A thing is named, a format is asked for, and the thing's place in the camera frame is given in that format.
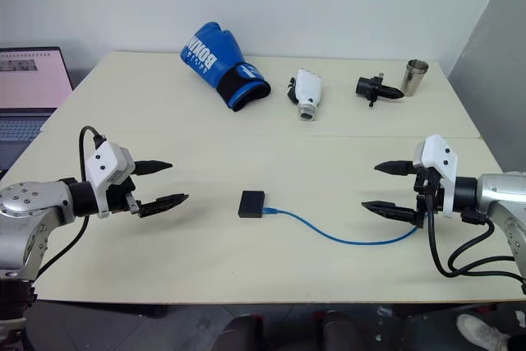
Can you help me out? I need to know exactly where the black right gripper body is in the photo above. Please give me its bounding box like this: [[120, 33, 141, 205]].
[[412, 166, 445, 229]]

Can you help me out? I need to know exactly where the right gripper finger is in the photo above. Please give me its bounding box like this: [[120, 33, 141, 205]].
[[361, 201, 419, 224], [373, 159, 418, 177]]

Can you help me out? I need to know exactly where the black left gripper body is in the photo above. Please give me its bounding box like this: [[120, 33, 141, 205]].
[[107, 177, 143, 218]]

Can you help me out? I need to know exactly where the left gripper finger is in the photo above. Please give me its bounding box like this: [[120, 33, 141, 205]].
[[138, 192, 190, 219], [133, 159, 174, 177]]

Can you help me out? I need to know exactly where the small black box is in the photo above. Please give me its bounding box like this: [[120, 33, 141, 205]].
[[237, 190, 267, 219]]

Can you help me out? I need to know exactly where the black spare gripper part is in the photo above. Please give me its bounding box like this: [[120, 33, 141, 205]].
[[355, 72, 406, 109]]

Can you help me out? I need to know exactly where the stainless steel cup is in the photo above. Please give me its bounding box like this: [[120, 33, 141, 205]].
[[400, 59, 430, 99]]

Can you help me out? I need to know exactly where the white spare gripper unit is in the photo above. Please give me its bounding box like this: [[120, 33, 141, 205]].
[[286, 67, 323, 123]]

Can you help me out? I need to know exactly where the blue boxing glove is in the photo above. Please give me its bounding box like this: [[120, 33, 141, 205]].
[[179, 21, 273, 113]]

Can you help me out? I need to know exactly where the white sneaker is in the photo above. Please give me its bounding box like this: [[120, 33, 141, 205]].
[[455, 313, 513, 351]]

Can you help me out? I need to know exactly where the open laptop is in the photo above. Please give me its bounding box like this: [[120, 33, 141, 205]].
[[0, 46, 76, 178]]

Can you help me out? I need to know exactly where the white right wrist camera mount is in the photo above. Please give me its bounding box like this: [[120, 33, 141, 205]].
[[413, 134, 459, 219]]

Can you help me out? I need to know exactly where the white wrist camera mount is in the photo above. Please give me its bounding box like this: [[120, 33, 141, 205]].
[[85, 141, 136, 219], [413, 134, 459, 219]]

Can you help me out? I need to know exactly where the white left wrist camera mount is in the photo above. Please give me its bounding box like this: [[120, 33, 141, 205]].
[[85, 141, 136, 219]]

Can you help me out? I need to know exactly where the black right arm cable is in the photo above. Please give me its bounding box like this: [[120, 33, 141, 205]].
[[425, 196, 526, 295]]

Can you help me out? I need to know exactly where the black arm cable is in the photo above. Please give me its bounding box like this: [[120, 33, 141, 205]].
[[35, 125, 108, 282], [425, 196, 526, 295]]

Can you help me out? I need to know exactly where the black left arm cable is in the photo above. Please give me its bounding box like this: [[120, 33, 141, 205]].
[[35, 125, 108, 282]]

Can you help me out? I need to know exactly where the blue cable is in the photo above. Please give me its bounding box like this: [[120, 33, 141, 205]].
[[262, 206, 427, 245]]

